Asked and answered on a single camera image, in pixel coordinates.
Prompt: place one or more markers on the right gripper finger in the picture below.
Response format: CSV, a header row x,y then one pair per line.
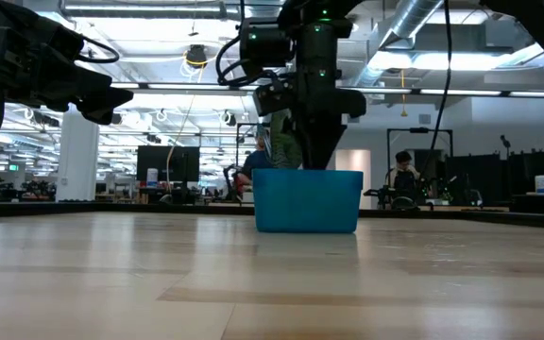
x,y
319,146

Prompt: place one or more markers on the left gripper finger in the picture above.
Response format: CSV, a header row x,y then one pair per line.
x,y
104,101

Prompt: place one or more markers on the blue plastic basket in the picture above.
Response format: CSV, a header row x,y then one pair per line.
x,y
307,203

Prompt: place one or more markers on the green snake plant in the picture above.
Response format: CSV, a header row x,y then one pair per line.
x,y
286,146

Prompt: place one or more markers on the white door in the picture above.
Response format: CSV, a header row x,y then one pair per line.
x,y
358,160

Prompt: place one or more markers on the white round pillar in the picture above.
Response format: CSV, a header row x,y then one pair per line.
x,y
77,160

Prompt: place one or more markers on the person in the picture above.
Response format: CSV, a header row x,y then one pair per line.
x,y
255,163
403,181

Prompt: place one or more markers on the black monitor screen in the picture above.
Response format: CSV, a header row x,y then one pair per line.
x,y
158,163

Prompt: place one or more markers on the long ceiling light bar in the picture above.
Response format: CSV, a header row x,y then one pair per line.
x,y
187,87

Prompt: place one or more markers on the white wipes canister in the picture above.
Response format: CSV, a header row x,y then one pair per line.
x,y
152,178
541,185

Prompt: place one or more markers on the green exit sign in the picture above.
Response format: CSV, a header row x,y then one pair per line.
x,y
13,167

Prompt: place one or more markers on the black partition panel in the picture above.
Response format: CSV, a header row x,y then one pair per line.
x,y
480,170
536,163

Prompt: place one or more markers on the black microphone stand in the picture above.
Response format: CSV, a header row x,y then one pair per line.
x,y
504,141

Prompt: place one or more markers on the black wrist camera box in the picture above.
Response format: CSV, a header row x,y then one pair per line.
x,y
265,45

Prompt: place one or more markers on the black frame stand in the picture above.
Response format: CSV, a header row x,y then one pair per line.
x,y
418,130

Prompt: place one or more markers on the black overhead camera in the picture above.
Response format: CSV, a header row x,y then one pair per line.
x,y
196,54

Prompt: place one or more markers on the black table edge frame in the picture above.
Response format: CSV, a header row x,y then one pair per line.
x,y
111,208

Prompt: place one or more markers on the silver diagonal air duct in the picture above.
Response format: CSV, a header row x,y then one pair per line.
x,y
409,19

